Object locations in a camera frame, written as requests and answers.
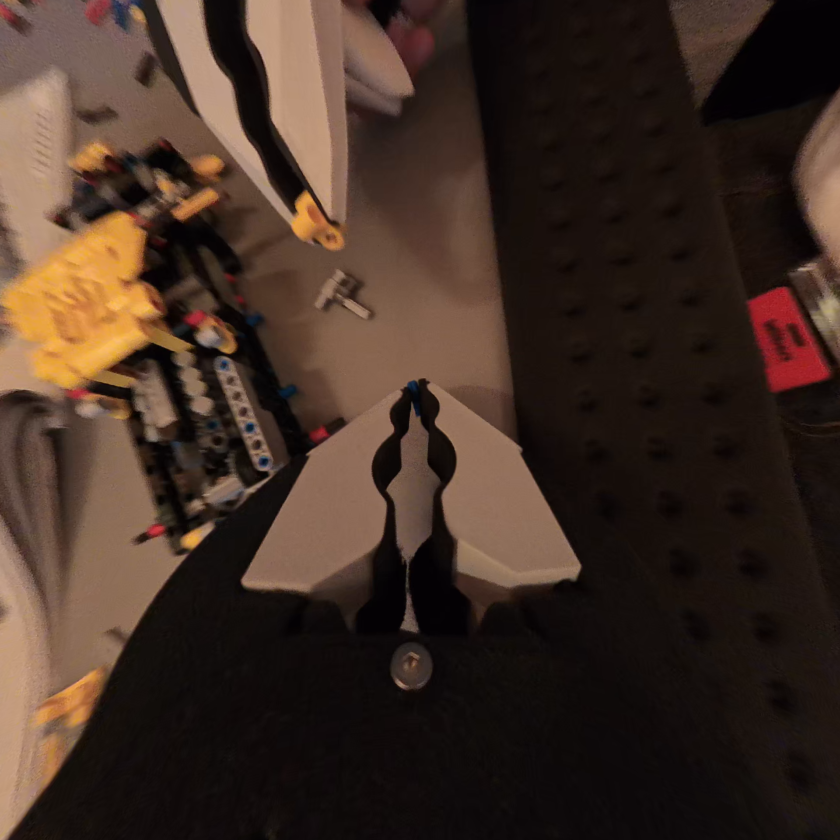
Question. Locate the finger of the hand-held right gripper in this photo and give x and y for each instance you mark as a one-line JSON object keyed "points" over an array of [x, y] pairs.
{"points": [[308, 79], [203, 59]]}

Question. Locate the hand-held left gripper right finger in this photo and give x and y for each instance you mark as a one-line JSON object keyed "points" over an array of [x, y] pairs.
{"points": [[505, 518]]}

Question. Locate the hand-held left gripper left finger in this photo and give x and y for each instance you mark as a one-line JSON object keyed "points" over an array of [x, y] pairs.
{"points": [[321, 518]]}

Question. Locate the pile of small coloured pins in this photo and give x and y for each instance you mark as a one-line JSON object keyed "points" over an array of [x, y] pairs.
{"points": [[98, 10]]}

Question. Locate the yellow pin-hole connector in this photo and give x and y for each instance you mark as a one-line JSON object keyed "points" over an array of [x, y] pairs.
{"points": [[312, 220]]}

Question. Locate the blue pin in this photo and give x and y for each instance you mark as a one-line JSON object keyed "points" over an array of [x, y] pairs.
{"points": [[413, 397]]}

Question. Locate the grey T-shaped brick piece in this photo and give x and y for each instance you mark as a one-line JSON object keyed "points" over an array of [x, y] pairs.
{"points": [[334, 285]]}

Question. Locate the grey connector pin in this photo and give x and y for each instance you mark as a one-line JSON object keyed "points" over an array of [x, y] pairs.
{"points": [[358, 308]]}

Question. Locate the yellow black brick car model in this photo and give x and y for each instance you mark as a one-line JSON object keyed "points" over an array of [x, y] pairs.
{"points": [[85, 308]]}

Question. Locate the person's right hand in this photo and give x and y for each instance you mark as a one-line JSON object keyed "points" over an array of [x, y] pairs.
{"points": [[413, 43]]}

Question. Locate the black perforated chair armrest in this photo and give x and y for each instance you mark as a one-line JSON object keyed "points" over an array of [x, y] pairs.
{"points": [[623, 328]]}

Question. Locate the red label card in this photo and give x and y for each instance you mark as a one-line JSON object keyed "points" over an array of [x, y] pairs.
{"points": [[787, 341]]}

